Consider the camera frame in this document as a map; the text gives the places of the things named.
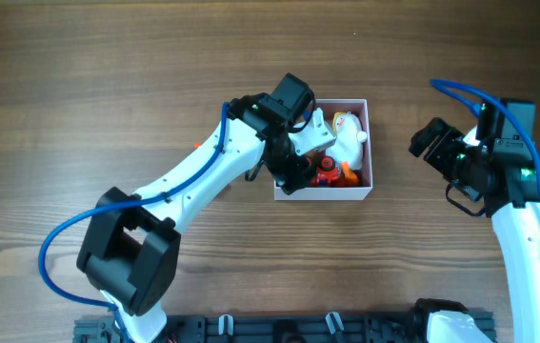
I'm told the white cardboard box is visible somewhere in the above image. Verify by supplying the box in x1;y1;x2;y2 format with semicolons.
273;99;372;201

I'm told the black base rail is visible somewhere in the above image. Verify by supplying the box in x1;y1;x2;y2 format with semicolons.
72;312;497;343

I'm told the white plush duck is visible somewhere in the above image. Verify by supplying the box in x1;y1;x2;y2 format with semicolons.
325;111;369;187

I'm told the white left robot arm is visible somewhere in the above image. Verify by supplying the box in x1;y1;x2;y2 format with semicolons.
76;91;315;342

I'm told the red toy fire truck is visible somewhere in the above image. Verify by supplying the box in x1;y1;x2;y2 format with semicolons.
309;156;341;187

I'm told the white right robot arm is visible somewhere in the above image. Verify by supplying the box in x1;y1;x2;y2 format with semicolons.
410;117;540;342

